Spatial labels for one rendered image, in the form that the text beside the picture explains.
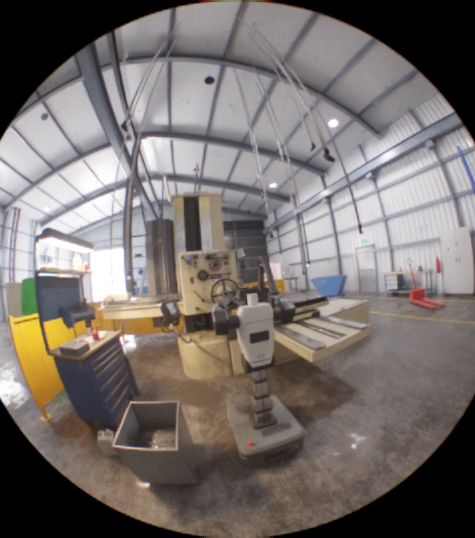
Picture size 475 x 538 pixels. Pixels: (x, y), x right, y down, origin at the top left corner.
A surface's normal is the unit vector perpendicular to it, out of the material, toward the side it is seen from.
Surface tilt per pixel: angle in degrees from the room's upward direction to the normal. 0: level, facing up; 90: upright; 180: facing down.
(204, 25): 169
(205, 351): 90
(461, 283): 90
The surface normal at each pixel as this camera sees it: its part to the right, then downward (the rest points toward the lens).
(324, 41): -0.08, 0.99
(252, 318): 0.22, -0.06
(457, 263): -0.96, 0.09
